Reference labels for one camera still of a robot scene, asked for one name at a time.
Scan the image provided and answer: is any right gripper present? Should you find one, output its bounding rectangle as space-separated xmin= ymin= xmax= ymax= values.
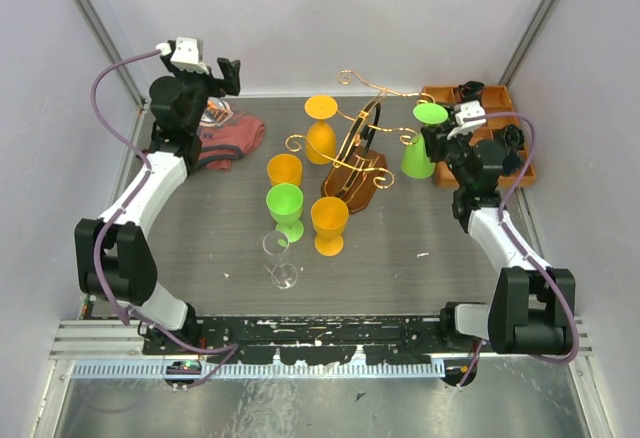
xmin=421 ymin=123 xmax=473 ymax=190

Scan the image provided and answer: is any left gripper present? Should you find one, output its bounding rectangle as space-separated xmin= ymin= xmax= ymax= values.
xmin=162 ymin=55 xmax=241 ymax=134

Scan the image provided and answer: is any green goblet back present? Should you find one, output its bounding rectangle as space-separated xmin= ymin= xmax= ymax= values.
xmin=401 ymin=102 xmax=448 ymax=180

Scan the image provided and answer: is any green goblet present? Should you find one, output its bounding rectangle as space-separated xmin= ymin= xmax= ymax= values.
xmin=401 ymin=102 xmax=448 ymax=180
xmin=266 ymin=183 xmax=304 ymax=243

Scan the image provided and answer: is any orange goblet back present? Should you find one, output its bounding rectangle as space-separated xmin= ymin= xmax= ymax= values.
xmin=266 ymin=154 xmax=303 ymax=186

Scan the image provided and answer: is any orange goblet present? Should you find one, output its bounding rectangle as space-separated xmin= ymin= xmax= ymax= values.
xmin=266 ymin=154 xmax=303 ymax=186
xmin=304 ymin=95 xmax=338 ymax=165
xmin=311 ymin=197 xmax=350 ymax=257

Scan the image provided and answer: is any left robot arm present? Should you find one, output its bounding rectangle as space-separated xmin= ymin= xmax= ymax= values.
xmin=74 ymin=56 xmax=241 ymax=354

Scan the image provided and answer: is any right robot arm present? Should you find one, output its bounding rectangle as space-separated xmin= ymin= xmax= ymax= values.
xmin=421 ymin=122 xmax=579 ymax=364

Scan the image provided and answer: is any gold wine glass rack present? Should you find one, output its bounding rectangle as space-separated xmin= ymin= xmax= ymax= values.
xmin=285 ymin=70 xmax=435 ymax=214

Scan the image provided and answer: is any clear wine glass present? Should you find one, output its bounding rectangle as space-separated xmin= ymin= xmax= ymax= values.
xmin=261 ymin=230 xmax=299 ymax=290

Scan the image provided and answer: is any rolled dark tie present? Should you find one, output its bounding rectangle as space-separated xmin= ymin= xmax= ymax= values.
xmin=456 ymin=80 xmax=485 ymax=104
xmin=497 ymin=124 xmax=525 ymax=151
xmin=502 ymin=150 xmax=524 ymax=176

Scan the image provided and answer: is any wooden compartment tray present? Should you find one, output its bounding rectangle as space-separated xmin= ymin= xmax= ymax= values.
xmin=422 ymin=85 xmax=537 ymax=189

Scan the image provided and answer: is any red printed t-shirt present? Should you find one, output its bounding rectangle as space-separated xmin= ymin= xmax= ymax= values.
xmin=142 ymin=98 xmax=267 ymax=173

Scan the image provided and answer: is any green goblet front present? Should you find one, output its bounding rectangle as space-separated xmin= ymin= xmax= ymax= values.
xmin=266 ymin=183 xmax=304 ymax=243

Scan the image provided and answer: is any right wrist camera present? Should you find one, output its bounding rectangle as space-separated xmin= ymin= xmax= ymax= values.
xmin=447 ymin=100 xmax=487 ymax=140

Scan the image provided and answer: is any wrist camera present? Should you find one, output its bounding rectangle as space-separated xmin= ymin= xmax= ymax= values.
xmin=155 ymin=36 xmax=210 ymax=74
xmin=447 ymin=100 xmax=487 ymax=140

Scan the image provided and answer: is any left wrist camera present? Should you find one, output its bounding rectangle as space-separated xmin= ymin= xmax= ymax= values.
xmin=155 ymin=36 xmax=210 ymax=74

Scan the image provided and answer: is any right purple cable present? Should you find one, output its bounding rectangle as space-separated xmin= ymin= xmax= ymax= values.
xmin=457 ymin=111 xmax=581 ymax=389

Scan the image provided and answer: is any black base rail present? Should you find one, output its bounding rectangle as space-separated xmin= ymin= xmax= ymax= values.
xmin=191 ymin=315 xmax=479 ymax=366

